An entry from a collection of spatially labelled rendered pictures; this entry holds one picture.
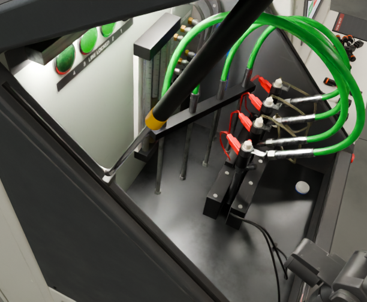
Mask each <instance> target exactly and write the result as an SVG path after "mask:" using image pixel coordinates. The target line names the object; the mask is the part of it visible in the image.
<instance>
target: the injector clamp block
mask: <svg viewBox="0 0 367 302"><path fill-rule="evenodd" d="M268 138H278V128H276V127H273V126H272V127H271V129H270V132H267V131H266V132H265V134H264V137H263V139H262V141H263V140H267V139H268ZM258 150H259V151H261V152H263V153H266V151H267V153H266V156H265V157H264V158H261V157H259V156H257V155H255V156H254V158H253V160H252V162H251V163H252V164H257V169H256V170H250V171H246V173H245V177H244V179H243V181H242V182H239V186H238V188H237V191H236V195H235V197H234V200H233V204H232V205H231V207H230V211H229V213H228V216H227V220H226V222H225V224H226V225H228V226H230V227H232V228H234V229H237V230H240V227H241V225H242V222H243V221H242V220H240V219H237V218H235V217H234V216H232V215H231V214H230V213H233V214H234V215H238V216H239V217H240V218H245V215H246V213H247V211H248V209H249V207H250V205H251V202H252V199H253V198H254V195H255V193H256V190H257V188H258V186H259V183H260V180H261V178H262V176H263V173H264V171H265V169H266V166H267V163H268V162H269V158H268V157H267V155H268V151H270V150H274V147H267V146H263V147H259V148H258ZM235 164H236V162H235V163H234V165H233V167H232V168H231V167H228V166H226V165H223V166H222V169H221V171H220V172H219V174H218V176H217V178H216V180H215V181H214V183H213V185H212V187H211V189H210V191H209V193H208V195H207V197H206V202H205V205H204V209H203V215H205V216H208V217H210V218H212V219H215V220H216V219H217V217H218V215H219V213H220V211H221V209H222V207H223V205H224V203H225V201H226V199H227V195H228V192H229V189H230V186H231V182H232V180H233V176H234V171H235Z"/></svg>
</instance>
